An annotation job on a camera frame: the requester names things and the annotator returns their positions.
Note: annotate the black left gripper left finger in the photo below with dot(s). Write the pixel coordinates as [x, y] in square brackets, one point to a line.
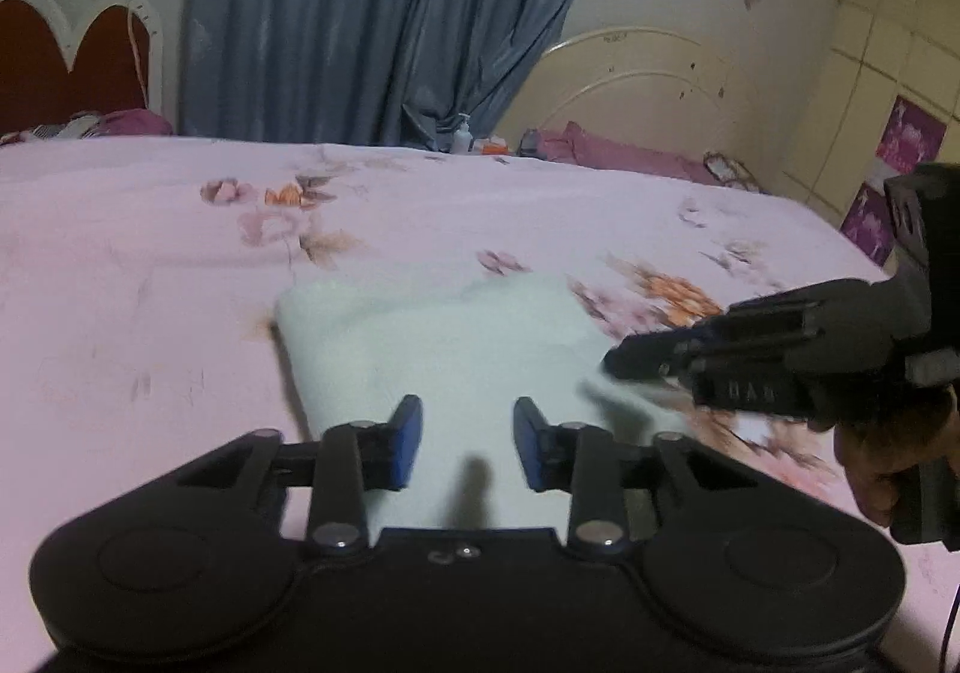
[353, 459]

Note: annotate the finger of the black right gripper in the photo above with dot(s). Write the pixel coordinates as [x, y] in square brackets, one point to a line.
[711, 350]

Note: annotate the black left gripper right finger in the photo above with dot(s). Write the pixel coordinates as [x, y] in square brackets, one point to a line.
[583, 461]

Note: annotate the white knitted garment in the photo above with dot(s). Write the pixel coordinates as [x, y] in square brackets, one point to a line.
[468, 355]

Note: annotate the person's right hand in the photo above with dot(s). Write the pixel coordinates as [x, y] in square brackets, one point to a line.
[871, 459]

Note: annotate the magenta wardrobe poster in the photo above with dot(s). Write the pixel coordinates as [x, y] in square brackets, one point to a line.
[867, 225]
[911, 137]

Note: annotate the magenta pillow on far bed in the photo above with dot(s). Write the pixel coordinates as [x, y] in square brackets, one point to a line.
[578, 147]

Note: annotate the cream arched headboard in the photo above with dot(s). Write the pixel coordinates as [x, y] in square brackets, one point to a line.
[644, 87]

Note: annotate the pink floral bed sheet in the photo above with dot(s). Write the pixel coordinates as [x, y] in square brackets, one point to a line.
[140, 281]

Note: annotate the white lotion bottle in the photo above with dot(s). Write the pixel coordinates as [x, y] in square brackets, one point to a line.
[462, 140]

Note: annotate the cream wardrobe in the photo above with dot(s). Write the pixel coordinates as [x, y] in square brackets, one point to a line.
[880, 50]

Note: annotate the magenta pillow near red headboard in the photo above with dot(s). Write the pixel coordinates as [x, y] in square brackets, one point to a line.
[130, 122]

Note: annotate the blue grey curtain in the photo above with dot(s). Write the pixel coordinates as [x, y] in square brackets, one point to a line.
[359, 72]

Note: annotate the red white scalloped headboard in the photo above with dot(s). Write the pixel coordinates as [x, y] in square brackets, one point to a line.
[110, 62]

